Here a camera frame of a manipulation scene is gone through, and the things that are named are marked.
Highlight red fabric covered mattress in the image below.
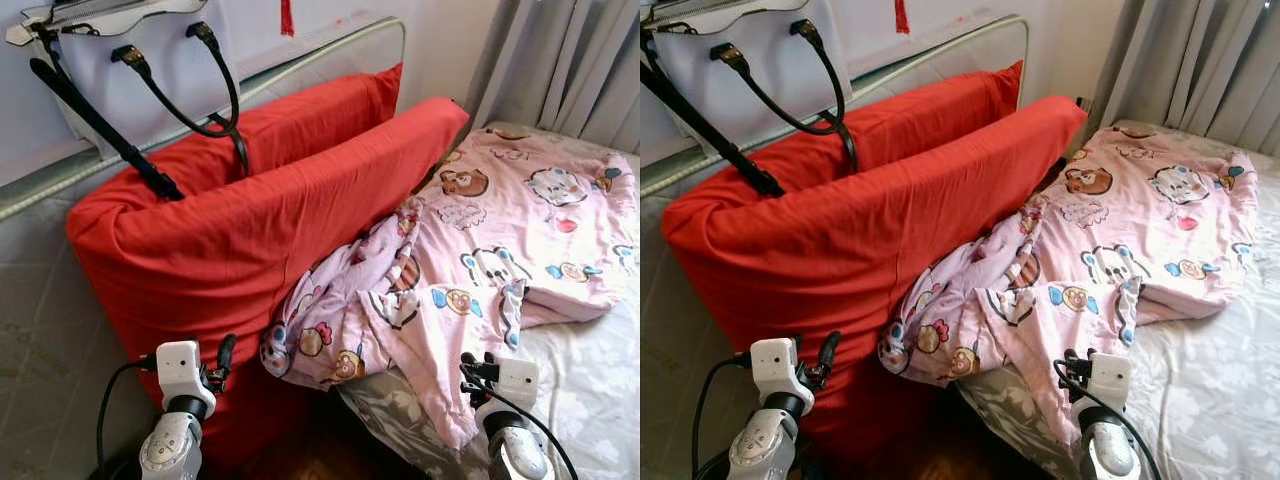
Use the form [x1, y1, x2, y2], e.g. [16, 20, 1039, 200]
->
[660, 60, 1089, 463]
[66, 63, 471, 473]

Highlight pink cartoon print blanket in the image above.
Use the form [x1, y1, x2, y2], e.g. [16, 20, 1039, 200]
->
[878, 123, 1261, 446]
[260, 125, 640, 451]

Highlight grey floral bed sheet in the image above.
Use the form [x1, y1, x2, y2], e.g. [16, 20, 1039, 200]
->
[958, 118, 1280, 480]
[338, 120, 640, 480]

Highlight grey curtain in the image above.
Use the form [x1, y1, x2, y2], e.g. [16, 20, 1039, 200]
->
[465, 0, 640, 156]
[1088, 0, 1280, 156]

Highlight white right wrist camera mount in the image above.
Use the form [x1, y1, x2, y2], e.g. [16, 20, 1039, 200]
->
[1075, 352, 1133, 413]
[470, 357, 541, 411]

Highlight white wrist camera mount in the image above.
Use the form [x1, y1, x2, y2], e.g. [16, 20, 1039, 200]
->
[470, 357, 541, 411]
[1075, 352, 1133, 413]
[750, 337, 816, 419]
[155, 340, 218, 419]

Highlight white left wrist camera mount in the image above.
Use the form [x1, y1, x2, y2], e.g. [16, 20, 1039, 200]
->
[750, 337, 816, 419]
[155, 340, 218, 419]

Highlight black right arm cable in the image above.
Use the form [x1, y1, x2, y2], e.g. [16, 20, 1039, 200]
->
[1055, 360, 1163, 480]
[462, 380, 581, 480]

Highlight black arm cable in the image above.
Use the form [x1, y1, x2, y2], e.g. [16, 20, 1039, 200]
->
[1055, 360, 1163, 480]
[462, 380, 581, 480]
[690, 352, 756, 480]
[95, 357, 161, 480]

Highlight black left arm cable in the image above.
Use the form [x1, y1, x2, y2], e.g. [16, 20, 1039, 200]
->
[95, 357, 161, 480]
[690, 352, 756, 480]

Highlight white handbag black handles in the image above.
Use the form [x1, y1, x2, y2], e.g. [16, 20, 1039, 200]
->
[5, 0, 251, 201]
[640, 0, 859, 198]

